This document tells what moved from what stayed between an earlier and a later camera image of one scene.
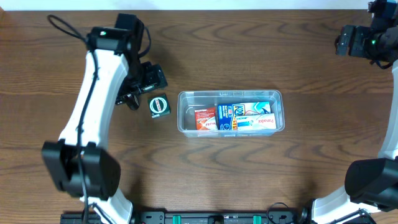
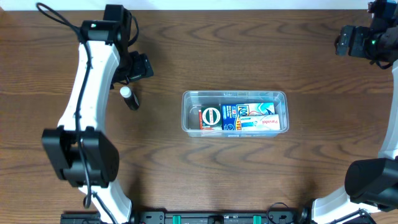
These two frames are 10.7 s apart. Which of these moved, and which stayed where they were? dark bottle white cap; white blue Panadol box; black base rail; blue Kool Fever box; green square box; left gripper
Moved: green square box; white blue Panadol box; blue Kool Fever box; left gripper
Stayed: dark bottle white cap; black base rail
